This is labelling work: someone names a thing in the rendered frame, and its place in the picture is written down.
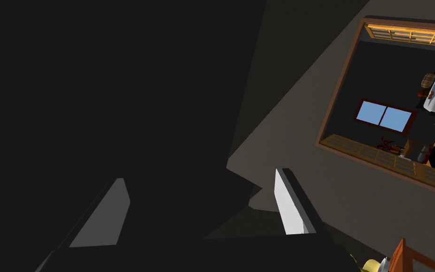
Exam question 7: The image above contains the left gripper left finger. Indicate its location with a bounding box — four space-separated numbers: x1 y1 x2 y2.
67 177 131 249

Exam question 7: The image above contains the yellow round object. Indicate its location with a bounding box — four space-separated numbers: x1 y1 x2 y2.
360 258 392 272

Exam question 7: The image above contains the blue two-pane window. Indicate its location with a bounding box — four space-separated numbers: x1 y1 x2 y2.
354 99 415 134

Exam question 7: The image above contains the orange wooden furniture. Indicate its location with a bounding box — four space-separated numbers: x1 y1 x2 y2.
389 238 435 272

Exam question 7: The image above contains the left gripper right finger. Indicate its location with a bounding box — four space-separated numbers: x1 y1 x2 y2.
274 168 329 236

